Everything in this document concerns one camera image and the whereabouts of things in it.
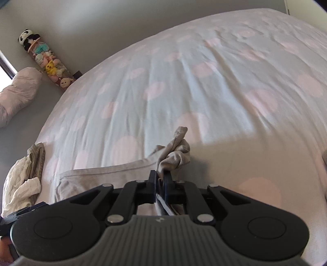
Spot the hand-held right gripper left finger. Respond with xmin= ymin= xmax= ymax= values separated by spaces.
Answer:
xmin=70 ymin=170 xmax=157 ymax=225

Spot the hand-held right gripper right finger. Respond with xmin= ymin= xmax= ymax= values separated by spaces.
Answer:
xmin=163 ymin=171 xmax=252 ymax=225

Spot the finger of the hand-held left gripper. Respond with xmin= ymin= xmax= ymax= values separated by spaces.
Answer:
xmin=1 ymin=202 xmax=49 ymax=224

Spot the beige shirt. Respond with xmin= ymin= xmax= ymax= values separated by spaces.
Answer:
xmin=55 ymin=126 xmax=192 ymax=223

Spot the person's left forearm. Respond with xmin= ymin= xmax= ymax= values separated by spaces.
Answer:
xmin=0 ymin=237 xmax=13 ymax=266

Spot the brown striped garment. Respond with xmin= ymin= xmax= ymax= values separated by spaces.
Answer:
xmin=26 ymin=143 xmax=46 ymax=207

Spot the bed with polka dot sheet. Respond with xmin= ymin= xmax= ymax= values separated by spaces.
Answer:
xmin=33 ymin=8 xmax=327 ymax=266

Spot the pink pillow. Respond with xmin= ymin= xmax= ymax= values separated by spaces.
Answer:
xmin=0 ymin=67 xmax=43 ymax=128

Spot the clear tube of plush toys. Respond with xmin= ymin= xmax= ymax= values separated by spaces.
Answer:
xmin=24 ymin=38 xmax=76 ymax=91

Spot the panda plush toy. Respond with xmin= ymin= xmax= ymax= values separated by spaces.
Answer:
xmin=18 ymin=29 xmax=41 ymax=48

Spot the white wardrobe door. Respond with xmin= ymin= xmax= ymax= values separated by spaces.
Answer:
xmin=284 ymin=0 xmax=327 ymax=16

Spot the window with dark frame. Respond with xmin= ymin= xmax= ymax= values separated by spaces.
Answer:
xmin=0 ymin=50 xmax=17 ymax=80

